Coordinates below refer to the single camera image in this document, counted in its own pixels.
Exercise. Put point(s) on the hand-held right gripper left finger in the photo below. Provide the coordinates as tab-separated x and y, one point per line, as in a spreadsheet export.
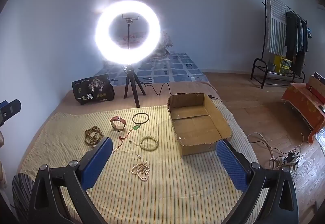
97	160

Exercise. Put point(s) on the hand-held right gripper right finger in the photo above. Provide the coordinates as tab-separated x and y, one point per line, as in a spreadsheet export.
229	163

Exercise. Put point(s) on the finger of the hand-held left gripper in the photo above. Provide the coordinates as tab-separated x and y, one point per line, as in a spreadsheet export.
10	108

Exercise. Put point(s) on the white power strip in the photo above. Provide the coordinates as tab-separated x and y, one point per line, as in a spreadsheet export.
287	160

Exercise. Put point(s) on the yellow striped cloth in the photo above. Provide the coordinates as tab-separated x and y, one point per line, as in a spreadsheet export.
152	188

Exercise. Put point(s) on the black printed bag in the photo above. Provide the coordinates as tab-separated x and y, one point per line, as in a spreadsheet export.
86	97

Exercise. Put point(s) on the black bangle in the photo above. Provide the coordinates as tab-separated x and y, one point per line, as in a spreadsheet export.
148	118

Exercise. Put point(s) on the person's striped pants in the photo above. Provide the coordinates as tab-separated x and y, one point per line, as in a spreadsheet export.
21	193

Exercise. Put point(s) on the brown blanket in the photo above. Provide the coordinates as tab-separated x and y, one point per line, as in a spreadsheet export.
193	87

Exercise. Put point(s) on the black tripod stand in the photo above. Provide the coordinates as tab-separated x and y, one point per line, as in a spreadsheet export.
130	79

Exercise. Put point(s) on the orange cloth covered table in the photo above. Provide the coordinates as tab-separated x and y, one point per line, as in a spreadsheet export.
302	102

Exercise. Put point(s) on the small grey pot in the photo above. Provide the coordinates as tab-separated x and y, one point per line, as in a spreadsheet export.
271	66

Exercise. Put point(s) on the small black device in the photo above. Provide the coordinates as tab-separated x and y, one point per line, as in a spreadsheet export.
322	108

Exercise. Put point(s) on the black clothes rack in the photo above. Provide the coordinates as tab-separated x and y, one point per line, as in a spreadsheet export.
260	59

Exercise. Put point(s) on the blue patterned bed sheet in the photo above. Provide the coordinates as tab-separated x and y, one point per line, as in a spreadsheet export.
175	66

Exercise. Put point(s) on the yellow crate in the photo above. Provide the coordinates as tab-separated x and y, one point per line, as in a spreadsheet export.
281	64

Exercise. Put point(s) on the red flat box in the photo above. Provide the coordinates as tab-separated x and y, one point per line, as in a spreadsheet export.
317	93

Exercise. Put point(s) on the tan cardboard box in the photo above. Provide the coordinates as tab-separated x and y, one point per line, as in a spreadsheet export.
314	81

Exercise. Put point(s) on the folded floral quilt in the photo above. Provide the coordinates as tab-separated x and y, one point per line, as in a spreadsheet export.
166	43

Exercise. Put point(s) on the dark hanging clothes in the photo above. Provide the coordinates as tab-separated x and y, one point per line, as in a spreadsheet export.
294	36

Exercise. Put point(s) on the striped hanging cloth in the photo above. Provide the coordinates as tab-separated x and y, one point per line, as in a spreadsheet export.
276	26

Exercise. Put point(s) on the black phone holder clamp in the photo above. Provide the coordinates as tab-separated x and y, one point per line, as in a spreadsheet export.
130	17

